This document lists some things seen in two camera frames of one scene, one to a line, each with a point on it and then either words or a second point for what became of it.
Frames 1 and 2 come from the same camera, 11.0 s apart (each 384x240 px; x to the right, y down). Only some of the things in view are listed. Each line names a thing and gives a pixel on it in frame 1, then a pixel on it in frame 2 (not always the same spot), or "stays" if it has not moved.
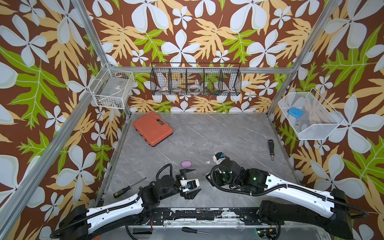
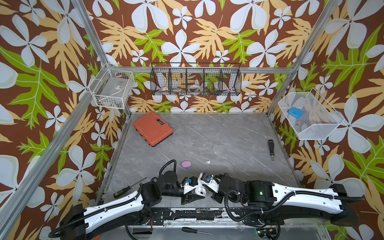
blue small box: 295,112 stays
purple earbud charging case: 186,164 stays
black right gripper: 227,163 to 216,195
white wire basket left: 112,87 stays
